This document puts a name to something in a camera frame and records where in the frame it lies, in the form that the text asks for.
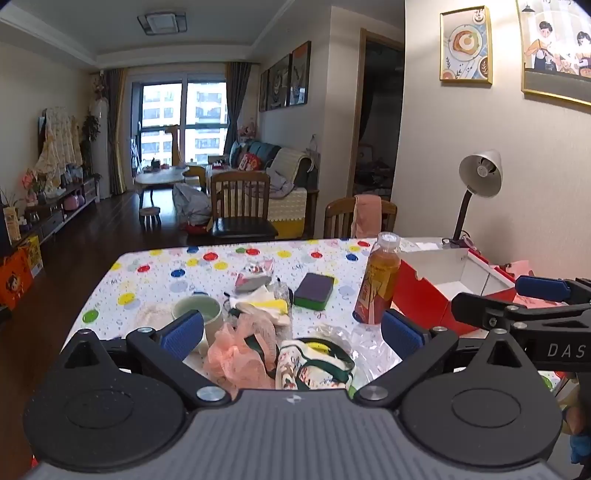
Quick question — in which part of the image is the clear plastic bag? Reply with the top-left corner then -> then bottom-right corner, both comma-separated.
314,323 -> 402,391

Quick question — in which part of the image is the yellow white sponge cloth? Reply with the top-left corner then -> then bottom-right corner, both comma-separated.
229,286 -> 291,327

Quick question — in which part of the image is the panda tissue pack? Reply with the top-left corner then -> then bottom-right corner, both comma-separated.
235,259 -> 273,293

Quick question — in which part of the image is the floral green-trim cloth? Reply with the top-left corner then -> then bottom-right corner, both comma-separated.
276,338 -> 356,391

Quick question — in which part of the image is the purple green sponge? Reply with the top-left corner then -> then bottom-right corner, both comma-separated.
294,273 -> 335,311

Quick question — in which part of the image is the gloved right hand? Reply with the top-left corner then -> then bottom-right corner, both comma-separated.
558,376 -> 590,465

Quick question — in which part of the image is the pink plastic bag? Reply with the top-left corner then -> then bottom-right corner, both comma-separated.
498,260 -> 561,308

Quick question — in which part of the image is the green ceramic cup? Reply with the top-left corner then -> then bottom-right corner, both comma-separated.
172,294 -> 223,351

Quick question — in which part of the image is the red white cardboard box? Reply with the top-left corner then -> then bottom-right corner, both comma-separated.
392,246 -> 562,337

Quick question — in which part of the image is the orange drink bottle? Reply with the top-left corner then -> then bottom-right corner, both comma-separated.
353,232 -> 401,325

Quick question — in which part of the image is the polka dot tablecloth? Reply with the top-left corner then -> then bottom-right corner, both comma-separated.
62,237 -> 574,402

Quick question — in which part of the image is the pink towel on chair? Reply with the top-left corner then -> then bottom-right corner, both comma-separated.
352,194 -> 382,239

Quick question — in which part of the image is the small wooden stool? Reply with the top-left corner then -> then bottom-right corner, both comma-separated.
139,207 -> 161,228

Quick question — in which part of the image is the silver desk lamp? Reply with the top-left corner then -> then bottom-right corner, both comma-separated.
442,150 -> 503,248

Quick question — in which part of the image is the wooden chair at table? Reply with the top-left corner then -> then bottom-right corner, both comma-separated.
324,196 -> 398,239

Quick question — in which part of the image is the dark wooden chair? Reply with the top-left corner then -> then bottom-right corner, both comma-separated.
211,170 -> 279,243

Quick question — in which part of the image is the round wooden coffee table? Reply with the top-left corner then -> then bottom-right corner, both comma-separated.
134,166 -> 189,209

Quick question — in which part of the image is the tv cabinet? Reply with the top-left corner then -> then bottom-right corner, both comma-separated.
20,175 -> 99,244

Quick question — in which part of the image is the orange gift box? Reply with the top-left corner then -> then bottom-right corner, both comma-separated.
0,249 -> 33,310

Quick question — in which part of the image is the sofa with blankets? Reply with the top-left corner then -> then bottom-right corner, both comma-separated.
205,140 -> 318,240

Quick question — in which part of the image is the framed people picture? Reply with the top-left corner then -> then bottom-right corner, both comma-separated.
516,0 -> 591,106

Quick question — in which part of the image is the framed food picture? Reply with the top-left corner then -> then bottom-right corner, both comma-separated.
440,5 -> 493,86

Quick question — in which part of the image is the ceiling light fixture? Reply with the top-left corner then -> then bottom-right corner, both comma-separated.
137,11 -> 187,36

